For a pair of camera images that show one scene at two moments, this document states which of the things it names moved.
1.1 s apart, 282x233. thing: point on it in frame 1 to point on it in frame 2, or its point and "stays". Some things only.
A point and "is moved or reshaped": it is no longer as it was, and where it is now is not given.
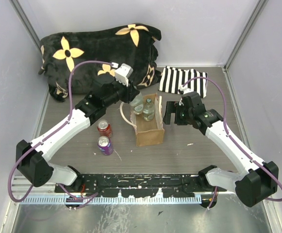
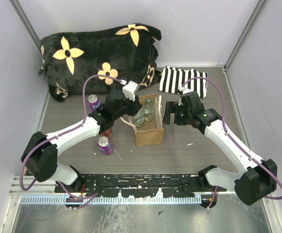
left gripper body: (124, 92) to (129, 107)
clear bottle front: (137, 104) is moved or reshaped
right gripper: (172, 107) stays
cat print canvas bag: (148, 132) stays
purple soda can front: (105, 145) stays
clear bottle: (148, 110) stays
